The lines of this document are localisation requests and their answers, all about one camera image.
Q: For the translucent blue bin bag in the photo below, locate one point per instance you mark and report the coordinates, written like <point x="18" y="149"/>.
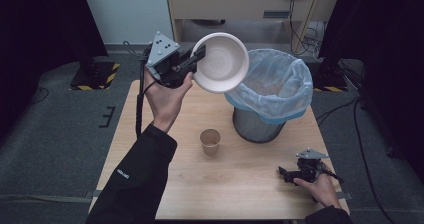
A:
<point x="286" y="94"/>

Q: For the white disposable bowl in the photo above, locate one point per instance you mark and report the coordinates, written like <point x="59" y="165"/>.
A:
<point x="223" y="64"/>

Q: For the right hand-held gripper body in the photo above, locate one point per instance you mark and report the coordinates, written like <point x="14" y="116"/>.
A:
<point x="310" y="165"/>

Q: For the black curtain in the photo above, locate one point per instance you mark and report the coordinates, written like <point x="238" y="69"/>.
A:
<point x="40" y="34"/>
<point x="386" y="34"/>

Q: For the black stand base striped edge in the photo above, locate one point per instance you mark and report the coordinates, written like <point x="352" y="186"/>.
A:
<point x="93" y="75"/>
<point x="330" y="80"/>

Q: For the metal mesh trash bin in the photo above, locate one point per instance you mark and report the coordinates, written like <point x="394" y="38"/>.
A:
<point x="253" y="129"/>

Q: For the person's right hand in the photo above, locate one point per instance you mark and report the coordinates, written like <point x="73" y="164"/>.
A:
<point x="321" y="192"/>

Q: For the person's left hand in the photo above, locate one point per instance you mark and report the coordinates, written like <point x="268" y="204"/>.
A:
<point x="165" y="100"/>

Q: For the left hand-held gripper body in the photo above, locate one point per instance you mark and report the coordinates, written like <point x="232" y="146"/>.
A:
<point x="166" y="59"/>

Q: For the brown paper cup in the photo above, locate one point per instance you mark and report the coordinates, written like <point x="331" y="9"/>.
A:
<point x="210" y="142"/>

